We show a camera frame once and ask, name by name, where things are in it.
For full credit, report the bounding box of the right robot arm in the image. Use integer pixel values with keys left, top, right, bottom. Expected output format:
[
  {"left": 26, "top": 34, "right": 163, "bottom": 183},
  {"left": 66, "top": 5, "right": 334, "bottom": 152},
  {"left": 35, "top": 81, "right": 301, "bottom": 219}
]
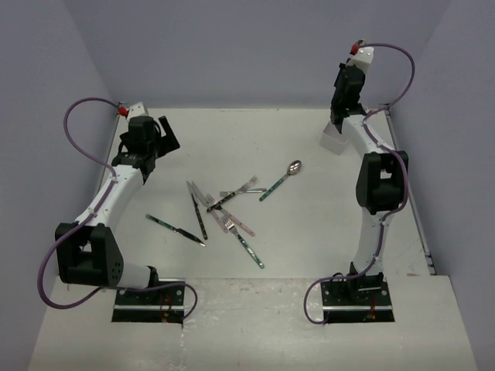
[{"left": 330, "top": 63, "right": 408, "bottom": 304}]

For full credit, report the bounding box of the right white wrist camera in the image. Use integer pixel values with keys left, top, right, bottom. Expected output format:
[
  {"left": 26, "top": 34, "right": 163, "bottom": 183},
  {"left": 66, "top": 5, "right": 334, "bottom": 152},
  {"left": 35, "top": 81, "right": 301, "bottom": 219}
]
[{"left": 346, "top": 43, "right": 374, "bottom": 73}]

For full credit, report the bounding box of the purple cable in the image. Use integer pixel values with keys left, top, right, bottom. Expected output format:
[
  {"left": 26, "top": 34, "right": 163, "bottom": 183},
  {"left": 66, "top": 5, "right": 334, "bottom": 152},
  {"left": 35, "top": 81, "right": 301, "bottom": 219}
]
[
  {"left": 303, "top": 41, "right": 417, "bottom": 328},
  {"left": 36, "top": 97, "right": 199, "bottom": 320}
]

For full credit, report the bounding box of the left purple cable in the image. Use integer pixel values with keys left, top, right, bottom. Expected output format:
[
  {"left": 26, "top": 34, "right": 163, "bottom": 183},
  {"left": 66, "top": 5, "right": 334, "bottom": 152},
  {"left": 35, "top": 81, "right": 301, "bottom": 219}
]
[{"left": 36, "top": 97, "right": 199, "bottom": 320}]

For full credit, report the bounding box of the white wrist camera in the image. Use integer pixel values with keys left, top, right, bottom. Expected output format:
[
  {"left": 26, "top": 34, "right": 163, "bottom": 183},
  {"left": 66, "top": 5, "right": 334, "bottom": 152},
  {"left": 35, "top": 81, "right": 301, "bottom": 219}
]
[
  {"left": 346, "top": 43, "right": 374, "bottom": 73},
  {"left": 126, "top": 102, "right": 149, "bottom": 121}
]

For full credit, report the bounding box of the pink handled fork upper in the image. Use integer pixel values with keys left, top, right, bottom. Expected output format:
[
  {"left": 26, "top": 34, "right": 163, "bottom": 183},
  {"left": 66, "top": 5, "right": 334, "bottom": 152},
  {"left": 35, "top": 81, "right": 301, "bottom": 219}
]
[{"left": 219, "top": 188, "right": 267, "bottom": 197}]

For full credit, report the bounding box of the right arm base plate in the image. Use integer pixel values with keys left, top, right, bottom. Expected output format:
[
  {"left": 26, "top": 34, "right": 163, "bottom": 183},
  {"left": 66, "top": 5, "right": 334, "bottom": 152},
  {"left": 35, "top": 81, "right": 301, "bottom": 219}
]
[{"left": 320, "top": 273, "right": 394, "bottom": 324}]

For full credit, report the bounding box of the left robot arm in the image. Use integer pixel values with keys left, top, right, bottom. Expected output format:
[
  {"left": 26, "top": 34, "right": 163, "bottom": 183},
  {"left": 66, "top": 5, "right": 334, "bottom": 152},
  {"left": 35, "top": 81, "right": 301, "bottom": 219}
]
[{"left": 55, "top": 116, "right": 180, "bottom": 304}]

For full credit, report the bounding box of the black handled knife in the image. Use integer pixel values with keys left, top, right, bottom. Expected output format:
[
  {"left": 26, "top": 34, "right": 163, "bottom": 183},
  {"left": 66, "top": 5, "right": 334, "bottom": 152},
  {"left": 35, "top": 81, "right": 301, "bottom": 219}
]
[{"left": 186, "top": 181, "right": 208, "bottom": 240}]

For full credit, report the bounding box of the black handled fork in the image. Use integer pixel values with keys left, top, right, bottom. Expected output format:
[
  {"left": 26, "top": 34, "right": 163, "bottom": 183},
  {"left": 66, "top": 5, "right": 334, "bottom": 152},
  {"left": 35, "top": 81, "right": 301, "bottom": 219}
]
[{"left": 207, "top": 175, "right": 258, "bottom": 213}]

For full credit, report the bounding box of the pink handled knife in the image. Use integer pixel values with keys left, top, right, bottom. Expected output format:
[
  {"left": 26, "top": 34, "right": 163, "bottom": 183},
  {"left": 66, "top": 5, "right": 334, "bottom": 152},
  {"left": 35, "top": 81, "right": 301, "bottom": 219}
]
[{"left": 191, "top": 182, "right": 228, "bottom": 233}]

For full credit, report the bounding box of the green handled fork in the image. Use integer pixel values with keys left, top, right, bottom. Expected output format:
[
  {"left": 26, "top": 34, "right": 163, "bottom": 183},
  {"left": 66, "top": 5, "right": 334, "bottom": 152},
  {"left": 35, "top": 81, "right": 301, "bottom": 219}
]
[{"left": 221, "top": 216, "right": 265, "bottom": 269}]

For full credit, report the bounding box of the green handled knife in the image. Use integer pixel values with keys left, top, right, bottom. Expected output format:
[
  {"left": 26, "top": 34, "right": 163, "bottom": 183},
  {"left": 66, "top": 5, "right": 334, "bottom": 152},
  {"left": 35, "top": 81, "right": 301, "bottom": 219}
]
[{"left": 145, "top": 214, "right": 206, "bottom": 247}]

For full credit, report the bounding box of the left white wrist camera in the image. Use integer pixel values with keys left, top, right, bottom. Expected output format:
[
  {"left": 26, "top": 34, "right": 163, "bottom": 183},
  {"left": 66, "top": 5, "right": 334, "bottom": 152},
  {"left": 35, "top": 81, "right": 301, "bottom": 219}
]
[{"left": 126, "top": 102, "right": 149, "bottom": 121}]

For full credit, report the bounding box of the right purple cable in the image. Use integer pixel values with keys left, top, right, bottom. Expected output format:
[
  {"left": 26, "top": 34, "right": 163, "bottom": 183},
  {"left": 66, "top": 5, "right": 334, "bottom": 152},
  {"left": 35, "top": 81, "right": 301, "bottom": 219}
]
[{"left": 303, "top": 41, "right": 417, "bottom": 328}]

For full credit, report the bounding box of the white divided utensil container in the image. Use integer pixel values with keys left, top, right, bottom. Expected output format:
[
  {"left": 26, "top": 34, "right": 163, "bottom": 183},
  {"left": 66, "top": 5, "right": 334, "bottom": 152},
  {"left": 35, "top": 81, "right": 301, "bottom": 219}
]
[{"left": 319, "top": 121, "right": 348, "bottom": 155}]

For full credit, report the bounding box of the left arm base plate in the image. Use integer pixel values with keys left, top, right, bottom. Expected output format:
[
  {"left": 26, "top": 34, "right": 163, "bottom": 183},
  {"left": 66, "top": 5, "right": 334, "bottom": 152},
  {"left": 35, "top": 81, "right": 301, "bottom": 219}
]
[{"left": 111, "top": 279, "right": 186, "bottom": 325}]

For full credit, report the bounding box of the green handled spoon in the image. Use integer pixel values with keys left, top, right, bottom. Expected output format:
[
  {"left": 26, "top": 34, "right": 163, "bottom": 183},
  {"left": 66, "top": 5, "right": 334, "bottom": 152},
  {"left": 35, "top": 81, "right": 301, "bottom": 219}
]
[{"left": 258, "top": 160, "right": 302, "bottom": 202}]

